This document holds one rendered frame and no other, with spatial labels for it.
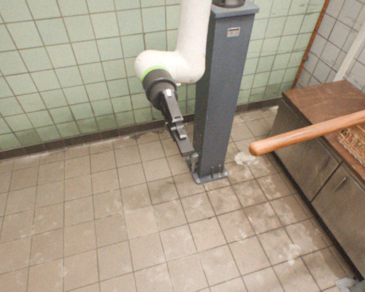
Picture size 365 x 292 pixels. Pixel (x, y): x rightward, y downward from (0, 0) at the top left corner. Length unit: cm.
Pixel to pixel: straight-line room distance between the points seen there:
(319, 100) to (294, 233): 89
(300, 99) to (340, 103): 25
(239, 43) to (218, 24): 16
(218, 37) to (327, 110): 92
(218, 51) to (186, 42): 44
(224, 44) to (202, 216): 110
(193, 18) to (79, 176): 157
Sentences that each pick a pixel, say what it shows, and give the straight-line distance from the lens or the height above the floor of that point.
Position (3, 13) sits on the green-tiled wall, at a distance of 180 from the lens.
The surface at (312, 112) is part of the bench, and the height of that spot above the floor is 58.
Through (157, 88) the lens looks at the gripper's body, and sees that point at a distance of 70.
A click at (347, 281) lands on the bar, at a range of 190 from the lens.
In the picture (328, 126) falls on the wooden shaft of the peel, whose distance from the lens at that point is 67.
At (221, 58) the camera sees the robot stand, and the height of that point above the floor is 99.
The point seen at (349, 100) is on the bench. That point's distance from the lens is 200.
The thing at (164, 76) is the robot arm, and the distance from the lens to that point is 73.
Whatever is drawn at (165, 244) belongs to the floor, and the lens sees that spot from 171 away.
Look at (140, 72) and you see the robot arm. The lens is 80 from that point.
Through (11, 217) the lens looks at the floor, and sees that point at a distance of 212.
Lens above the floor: 160
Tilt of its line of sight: 48 degrees down
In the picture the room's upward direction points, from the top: straight up
